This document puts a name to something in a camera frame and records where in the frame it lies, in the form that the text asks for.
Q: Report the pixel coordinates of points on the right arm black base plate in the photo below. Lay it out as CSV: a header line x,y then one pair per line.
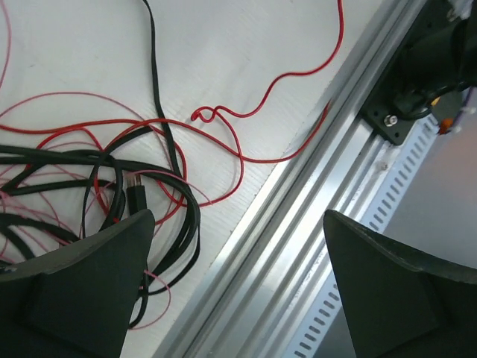
x,y
386,107

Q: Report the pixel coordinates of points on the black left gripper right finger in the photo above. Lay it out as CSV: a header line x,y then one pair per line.
x,y
400,301

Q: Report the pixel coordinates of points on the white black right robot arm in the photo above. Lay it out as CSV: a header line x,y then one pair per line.
x,y
438,63

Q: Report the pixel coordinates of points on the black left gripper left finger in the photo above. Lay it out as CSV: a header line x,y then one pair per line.
x,y
76,301

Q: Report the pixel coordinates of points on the aluminium frame rail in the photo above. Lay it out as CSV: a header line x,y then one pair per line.
x,y
243,305

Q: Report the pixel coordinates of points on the white slotted cable duct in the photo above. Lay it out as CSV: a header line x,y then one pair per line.
x,y
375,199

